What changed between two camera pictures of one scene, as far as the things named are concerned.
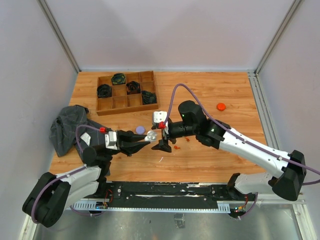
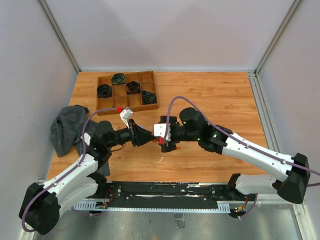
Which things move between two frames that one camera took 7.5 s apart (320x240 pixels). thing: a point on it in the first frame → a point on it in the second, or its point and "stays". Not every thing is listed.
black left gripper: (126, 142) → (139, 136)
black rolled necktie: (104, 90) stays
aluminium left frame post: (45, 7) stays
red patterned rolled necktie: (133, 87) stays
